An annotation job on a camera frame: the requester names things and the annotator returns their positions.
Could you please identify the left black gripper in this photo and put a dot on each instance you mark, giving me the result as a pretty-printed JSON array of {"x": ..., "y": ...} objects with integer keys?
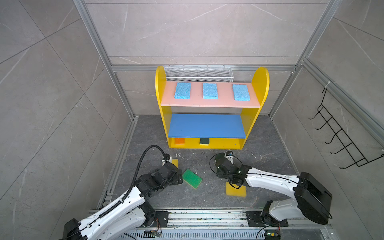
[{"x": 178, "y": 180}]

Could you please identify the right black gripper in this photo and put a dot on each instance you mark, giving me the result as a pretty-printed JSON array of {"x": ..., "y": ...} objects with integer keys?
[{"x": 218, "y": 173}]

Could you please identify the bright green yellow sponge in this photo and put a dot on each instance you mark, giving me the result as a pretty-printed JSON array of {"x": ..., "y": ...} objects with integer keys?
[{"x": 192, "y": 179}]

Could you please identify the orange yellow sponge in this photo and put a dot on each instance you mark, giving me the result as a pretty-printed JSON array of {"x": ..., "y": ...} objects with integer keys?
[{"x": 179, "y": 141}]

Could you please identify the dark green wavy sponge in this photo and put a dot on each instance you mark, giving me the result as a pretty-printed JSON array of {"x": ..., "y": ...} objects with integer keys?
[{"x": 204, "y": 141}]

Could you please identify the light blue sponge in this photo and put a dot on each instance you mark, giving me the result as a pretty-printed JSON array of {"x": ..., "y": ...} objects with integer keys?
[
  {"x": 241, "y": 93},
  {"x": 183, "y": 91},
  {"x": 210, "y": 91}
]

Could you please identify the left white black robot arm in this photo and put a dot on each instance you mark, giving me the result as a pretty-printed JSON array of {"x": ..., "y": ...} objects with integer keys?
[{"x": 129, "y": 211}]

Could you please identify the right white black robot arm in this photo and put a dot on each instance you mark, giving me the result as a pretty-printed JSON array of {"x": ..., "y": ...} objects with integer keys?
[{"x": 307, "y": 197}]

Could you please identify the yellow shelf with coloured boards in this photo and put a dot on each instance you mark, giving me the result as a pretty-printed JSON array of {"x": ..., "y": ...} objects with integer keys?
[{"x": 226, "y": 122}]

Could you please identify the small yellow sponge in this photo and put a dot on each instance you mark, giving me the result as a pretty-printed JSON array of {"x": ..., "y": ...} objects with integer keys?
[{"x": 175, "y": 162}]

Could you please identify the large yellow sponge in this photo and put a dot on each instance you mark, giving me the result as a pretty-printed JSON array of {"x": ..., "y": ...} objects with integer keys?
[{"x": 235, "y": 191}]

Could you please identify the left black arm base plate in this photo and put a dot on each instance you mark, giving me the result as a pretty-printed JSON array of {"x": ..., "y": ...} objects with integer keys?
[{"x": 161, "y": 218}]

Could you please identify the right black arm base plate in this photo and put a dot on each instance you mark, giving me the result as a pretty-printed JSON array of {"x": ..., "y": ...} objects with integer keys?
[{"x": 258, "y": 220}]

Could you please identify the aluminium rail base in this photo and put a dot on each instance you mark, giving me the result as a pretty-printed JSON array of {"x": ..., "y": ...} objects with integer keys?
[{"x": 227, "y": 225}]

